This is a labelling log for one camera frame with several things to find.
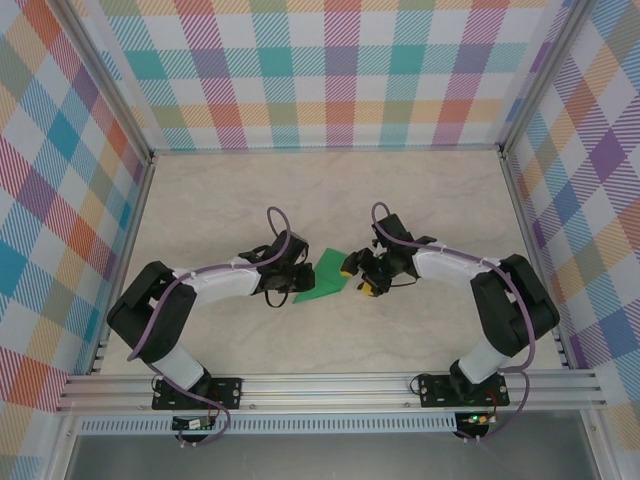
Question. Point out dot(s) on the green square paper sheet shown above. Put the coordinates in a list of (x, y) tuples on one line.
[(325, 285)]

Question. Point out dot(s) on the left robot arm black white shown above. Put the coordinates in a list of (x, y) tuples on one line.
[(145, 310)]

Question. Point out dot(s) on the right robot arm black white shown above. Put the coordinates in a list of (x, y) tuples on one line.
[(520, 310)]

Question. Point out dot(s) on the grey metal bottom panel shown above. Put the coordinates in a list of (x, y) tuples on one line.
[(325, 457)]

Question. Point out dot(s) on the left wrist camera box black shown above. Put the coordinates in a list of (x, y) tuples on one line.
[(292, 247)]

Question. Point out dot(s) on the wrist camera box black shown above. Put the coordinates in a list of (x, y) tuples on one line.
[(292, 247), (392, 229)]

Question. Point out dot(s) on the right white camera mount bracket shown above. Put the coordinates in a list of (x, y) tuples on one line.
[(378, 245)]

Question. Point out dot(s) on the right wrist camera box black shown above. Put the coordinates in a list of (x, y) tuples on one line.
[(392, 229)]

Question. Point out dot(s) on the aluminium mounting rail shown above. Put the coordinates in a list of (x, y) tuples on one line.
[(325, 392)]

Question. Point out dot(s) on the short aluminium table edge rail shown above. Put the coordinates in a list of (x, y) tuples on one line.
[(325, 148)]

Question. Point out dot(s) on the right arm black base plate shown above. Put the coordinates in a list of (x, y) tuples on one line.
[(435, 392)]

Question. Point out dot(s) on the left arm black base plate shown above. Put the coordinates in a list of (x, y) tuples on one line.
[(227, 392)]

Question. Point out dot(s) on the long aluminium table edge rail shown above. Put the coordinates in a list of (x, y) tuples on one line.
[(532, 250), (127, 250)]

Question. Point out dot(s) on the aluminium frame post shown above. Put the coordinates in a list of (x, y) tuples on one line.
[(542, 75), (107, 80)]

